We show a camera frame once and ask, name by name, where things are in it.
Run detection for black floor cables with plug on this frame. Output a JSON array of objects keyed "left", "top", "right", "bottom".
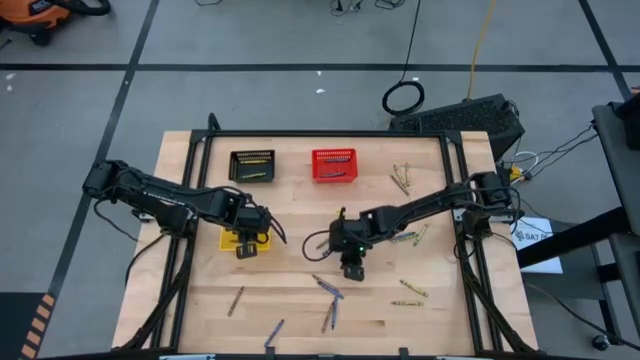
[{"left": 328, "top": 0, "right": 407, "bottom": 16}]

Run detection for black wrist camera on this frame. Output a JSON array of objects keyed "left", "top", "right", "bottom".
[
  {"left": 257, "top": 207, "right": 275, "bottom": 237},
  {"left": 327, "top": 219, "right": 349, "bottom": 254}
]

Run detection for black object on side table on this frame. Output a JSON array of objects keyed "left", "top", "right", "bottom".
[{"left": 607, "top": 91, "right": 640, "bottom": 152}]

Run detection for black vacuum hose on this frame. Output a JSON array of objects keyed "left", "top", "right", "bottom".
[{"left": 47, "top": 0, "right": 112, "bottom": 17}]

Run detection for yellow hanging cable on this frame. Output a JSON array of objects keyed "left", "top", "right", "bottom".
[{"left": 465, "top": 0, "right": 497, "bottom": 100}]

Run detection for grey side table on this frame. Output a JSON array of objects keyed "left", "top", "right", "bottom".
[{"left": 591, "top": 102, "right": 640, "bottom": 351}]

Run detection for black hazard-striped floor mat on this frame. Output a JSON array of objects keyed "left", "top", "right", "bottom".
[{"left": 0, "top": 292, "right": 57, "bottom": 360}]

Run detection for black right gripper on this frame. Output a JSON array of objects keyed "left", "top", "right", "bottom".
[{"left": 338, "top": 206, "right": 374, "bottom": 283}]

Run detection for yellow plastic basket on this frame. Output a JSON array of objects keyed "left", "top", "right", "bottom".
[{"left": 218, "top": 227, "right": 272, "bottom": 253}]

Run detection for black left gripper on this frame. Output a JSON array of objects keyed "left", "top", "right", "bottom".
[{"left": 230, "top": 199, "right": 264, "bottom": 260}]

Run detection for black hanging cable with coil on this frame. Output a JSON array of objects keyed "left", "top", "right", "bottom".
[{"left": 381, "top": 0, "right": 427, "bottom": 118}]

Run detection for black left camera cable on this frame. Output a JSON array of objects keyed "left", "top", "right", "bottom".
[{"left": 269, "top": 214, "right": 289, "bottom": 245}]

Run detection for black plastic basket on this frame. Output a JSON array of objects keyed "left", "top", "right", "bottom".
[{"left": 228, "top": 149, "right": 277, "bottom": 184}]

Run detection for white paper sign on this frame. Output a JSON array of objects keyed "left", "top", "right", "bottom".
[{"left": 509, "top": 216, "right": 565, "bottom": 276}]

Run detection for orange shop vacuum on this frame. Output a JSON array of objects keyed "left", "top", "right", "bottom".
[{"left": 0, "top": 0, "right": 74, "bottom": 47}]

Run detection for red plastic basket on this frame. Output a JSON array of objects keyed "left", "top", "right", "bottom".
[{"left": 310, "top": 147, "right": 359, "bottom": 184}]

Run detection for black perforated computer case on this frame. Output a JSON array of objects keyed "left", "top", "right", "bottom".
[{"left": 388, "top": 93, "right": 527, "bottom": 162}]

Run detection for black right camera cable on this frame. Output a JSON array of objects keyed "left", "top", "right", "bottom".
[{"left": 301, "top": 228, "right": 334, "bottom": 263}]

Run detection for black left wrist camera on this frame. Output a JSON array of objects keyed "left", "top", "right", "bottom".
[{"left": 257, "top": 207, "right": 275, "bottom": 237}]

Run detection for black side table beam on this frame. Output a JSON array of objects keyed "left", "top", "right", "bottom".
[{"left": 516, "top": 206, "right": 632, "bottom": 270}]

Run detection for black camera cable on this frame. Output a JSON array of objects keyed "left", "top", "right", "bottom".
[
  {"left": 301, "top": 228, "right": 334, "bottom": 263},
  {"left": 269, "top": 214, "right": 289, "bottom": 245}
]

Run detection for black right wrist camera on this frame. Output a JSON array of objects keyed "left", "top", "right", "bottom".
[{"left": 327, "top": 219, "right": 349, "bottom": 254}]

